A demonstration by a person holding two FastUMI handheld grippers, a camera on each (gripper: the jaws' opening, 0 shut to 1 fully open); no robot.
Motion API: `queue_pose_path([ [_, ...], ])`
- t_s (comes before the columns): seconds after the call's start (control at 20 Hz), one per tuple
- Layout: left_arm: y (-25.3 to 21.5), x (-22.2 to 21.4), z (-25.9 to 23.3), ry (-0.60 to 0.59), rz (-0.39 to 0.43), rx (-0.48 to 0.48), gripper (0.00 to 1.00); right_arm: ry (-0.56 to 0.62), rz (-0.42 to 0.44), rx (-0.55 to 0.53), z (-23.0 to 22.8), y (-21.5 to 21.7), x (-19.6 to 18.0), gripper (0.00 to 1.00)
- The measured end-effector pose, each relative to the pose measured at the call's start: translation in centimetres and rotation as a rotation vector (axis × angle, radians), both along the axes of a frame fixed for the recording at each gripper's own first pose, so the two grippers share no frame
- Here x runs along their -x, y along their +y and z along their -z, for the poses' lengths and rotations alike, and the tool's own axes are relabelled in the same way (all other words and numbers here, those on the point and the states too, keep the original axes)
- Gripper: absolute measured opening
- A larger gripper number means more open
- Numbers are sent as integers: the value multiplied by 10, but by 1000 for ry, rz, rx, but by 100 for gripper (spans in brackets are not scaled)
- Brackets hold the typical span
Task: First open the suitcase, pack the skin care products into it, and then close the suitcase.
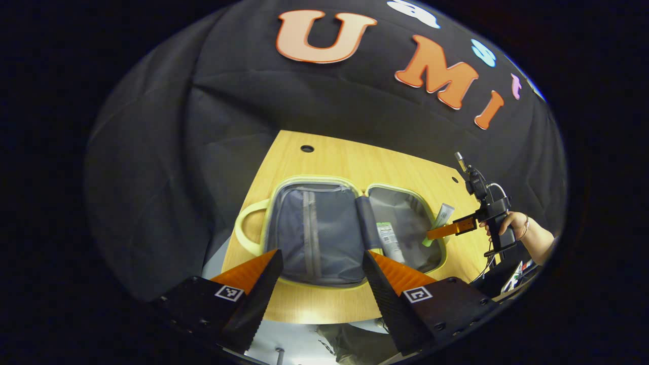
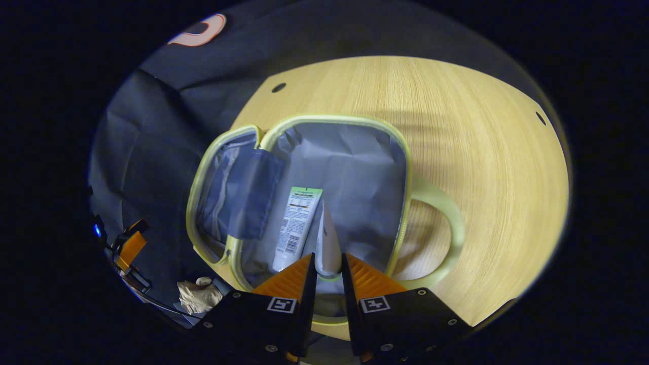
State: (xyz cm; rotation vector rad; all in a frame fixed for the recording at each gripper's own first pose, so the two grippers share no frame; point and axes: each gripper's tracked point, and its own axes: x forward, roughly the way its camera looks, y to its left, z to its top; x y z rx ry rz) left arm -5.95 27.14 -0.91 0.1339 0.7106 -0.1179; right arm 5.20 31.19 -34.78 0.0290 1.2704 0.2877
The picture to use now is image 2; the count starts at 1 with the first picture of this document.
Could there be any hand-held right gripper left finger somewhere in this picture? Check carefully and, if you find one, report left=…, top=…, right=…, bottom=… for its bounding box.
left=195, top=252, right=318, bottom=363

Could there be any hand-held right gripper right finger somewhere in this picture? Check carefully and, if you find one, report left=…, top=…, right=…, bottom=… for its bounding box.
left=341, top=252, right=475, bottom=363

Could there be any small white green-cap tube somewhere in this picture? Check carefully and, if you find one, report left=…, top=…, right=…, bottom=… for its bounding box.
left=314, top=200, right=343, bottom=278

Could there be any large white green-label tube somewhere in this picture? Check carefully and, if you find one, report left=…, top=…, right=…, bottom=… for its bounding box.
left=272, top=187, right=324, bottom=273

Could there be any pale yellow suitcase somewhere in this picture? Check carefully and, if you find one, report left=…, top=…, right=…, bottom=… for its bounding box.
left=186, top=114, right=466, bottom=328

